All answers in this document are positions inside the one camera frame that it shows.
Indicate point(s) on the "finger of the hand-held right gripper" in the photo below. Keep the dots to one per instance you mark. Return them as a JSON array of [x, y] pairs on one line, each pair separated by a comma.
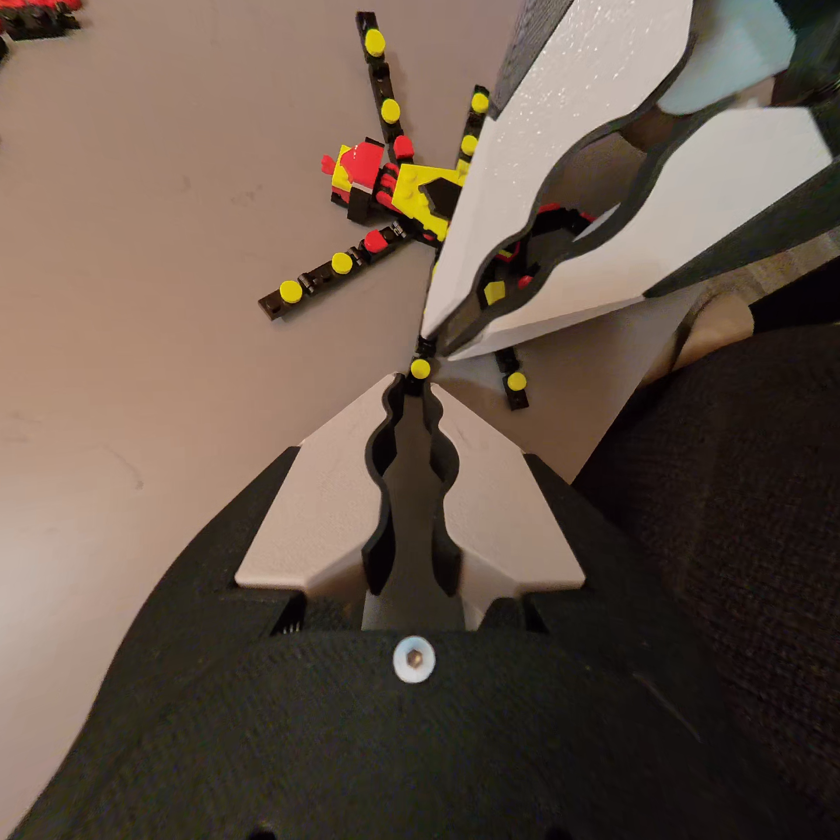
[[577, 85], [722, 197]]

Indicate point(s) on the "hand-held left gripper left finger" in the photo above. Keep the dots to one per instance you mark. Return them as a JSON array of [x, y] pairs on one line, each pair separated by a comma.
[[315, 518]]

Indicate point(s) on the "black yellow red lego model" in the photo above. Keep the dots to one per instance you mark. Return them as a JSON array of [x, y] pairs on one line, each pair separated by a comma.
[[413, 190]]

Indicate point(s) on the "pile of loose lego pieces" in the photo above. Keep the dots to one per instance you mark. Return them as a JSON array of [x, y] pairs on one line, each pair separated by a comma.
[[33, 13]]

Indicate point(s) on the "person's black knit clothing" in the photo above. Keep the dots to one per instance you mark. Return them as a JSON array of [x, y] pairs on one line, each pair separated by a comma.
[[722, 492]]

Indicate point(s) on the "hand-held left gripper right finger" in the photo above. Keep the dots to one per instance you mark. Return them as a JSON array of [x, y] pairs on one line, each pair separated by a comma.
[[512, 518]]

